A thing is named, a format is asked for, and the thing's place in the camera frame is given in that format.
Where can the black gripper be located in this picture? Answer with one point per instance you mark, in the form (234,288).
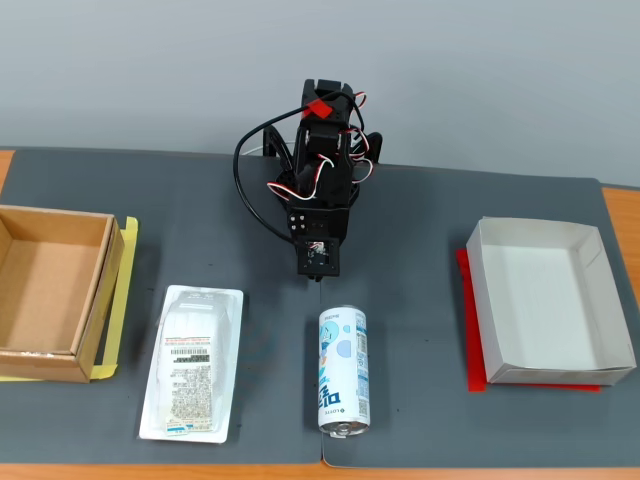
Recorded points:
(300,223)

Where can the white blue drink can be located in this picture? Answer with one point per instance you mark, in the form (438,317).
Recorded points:
(344,370)

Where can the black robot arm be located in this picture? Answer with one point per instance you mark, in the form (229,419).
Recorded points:
(325,140)

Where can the white paper box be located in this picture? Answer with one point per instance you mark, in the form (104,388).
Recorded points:
(540,310)

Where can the brown cardboard box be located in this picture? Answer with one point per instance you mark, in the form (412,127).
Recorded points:
(45,295)

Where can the grey table mat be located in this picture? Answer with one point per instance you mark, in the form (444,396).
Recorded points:
(225,240)
(415,280)

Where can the white blister pack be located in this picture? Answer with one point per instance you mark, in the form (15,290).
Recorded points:
(192,365)

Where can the red paper sheet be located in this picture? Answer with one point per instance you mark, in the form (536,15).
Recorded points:
(472,325)

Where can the red tape piece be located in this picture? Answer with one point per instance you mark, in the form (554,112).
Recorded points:
(320,109)

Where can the yellow paper sheet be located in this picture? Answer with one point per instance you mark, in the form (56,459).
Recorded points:
(122,280)

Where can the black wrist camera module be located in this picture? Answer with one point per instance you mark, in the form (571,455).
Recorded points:
(318,257)

